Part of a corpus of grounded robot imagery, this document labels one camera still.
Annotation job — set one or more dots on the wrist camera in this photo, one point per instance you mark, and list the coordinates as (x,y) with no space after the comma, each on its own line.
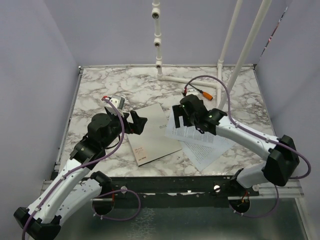
(117,101)
(190,91)

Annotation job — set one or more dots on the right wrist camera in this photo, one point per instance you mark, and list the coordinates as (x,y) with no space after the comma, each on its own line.
(190,91)

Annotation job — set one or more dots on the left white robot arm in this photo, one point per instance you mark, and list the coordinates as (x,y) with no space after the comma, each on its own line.
(43,219)

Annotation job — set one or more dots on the white pvc pipe frame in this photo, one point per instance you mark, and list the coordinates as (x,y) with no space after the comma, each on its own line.
(221,99)

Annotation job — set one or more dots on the orange handled screwdriver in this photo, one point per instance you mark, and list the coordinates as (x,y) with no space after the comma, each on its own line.
(205,94)

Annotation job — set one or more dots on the grey black folder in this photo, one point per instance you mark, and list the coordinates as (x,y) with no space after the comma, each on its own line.
(152,144)

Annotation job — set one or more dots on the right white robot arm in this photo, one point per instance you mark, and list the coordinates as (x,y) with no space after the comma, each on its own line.
(279,154)

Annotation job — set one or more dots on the black mounting rail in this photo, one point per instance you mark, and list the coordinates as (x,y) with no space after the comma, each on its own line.
(168,191)

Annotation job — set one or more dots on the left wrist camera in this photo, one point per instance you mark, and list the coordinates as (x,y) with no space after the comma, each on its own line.
(117,101)

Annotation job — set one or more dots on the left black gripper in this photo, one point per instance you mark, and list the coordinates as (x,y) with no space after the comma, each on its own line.
(137,127)

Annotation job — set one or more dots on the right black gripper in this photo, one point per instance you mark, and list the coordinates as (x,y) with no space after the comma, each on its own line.
(178,111)

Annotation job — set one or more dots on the printed paper sheet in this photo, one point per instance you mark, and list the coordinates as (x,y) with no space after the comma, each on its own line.
(188,134)
(202,156)

